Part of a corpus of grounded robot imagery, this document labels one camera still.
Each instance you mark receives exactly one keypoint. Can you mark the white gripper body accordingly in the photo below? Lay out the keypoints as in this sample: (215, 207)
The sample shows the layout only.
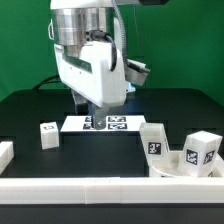
(100, 85)

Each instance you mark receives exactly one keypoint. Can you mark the white U-shaped obstacle wall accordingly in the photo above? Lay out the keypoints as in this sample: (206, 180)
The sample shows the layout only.
(105, 190)

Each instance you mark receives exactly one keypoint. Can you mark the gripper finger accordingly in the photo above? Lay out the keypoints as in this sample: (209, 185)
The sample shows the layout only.
(81, 104)
(98, 117)

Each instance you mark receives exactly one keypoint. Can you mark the white tag sheet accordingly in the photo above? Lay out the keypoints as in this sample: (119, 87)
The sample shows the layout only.
(113, 123)

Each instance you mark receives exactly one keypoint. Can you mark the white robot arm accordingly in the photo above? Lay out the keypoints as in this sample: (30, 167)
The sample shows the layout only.
(75, 23)

